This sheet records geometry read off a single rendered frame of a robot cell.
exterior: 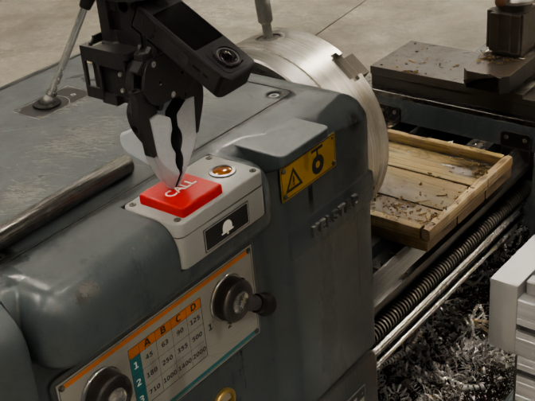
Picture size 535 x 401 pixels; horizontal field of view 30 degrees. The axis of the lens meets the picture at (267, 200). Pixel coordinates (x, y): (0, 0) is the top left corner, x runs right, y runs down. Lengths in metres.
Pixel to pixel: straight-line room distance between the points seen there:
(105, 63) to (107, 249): 0.17
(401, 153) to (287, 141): 0.80
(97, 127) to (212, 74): 0.34
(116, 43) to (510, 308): 0.50
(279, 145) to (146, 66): 0.23
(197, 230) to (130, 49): 0.19
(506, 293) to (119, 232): 0.42
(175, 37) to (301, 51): 0.55
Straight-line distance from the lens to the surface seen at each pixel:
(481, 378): 1.81
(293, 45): 1.43
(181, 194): 0.98
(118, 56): 0.93
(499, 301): 1.11
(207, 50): 0.89
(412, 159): 1.86
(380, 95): 2.06
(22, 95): 1.32
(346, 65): 1.45
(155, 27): 0.90
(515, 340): 1.14
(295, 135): 1.11
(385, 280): 1.58
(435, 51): 2.13
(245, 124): 1.14
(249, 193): 1.03
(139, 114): 0.92
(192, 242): 0.97
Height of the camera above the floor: 1.73
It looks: 29 degrees down
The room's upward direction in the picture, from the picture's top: 5 degrees counter-clockwise
